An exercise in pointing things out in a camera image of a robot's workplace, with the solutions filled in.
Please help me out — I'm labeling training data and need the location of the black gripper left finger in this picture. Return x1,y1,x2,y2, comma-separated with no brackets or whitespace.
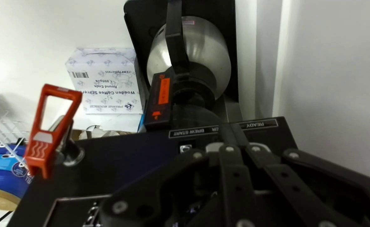
101,147,261,227

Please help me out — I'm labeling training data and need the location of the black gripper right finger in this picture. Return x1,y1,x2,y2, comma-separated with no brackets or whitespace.
245,143,370,227

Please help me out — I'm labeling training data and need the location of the steel coffee carafe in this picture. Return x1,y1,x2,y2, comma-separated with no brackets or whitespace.
146,17,232,99

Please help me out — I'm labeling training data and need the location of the white coffee filter box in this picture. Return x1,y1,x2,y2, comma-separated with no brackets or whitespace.
66,48,144,115

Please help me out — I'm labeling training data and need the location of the blue lidded container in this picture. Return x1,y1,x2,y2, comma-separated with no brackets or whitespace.
0,148,33,211

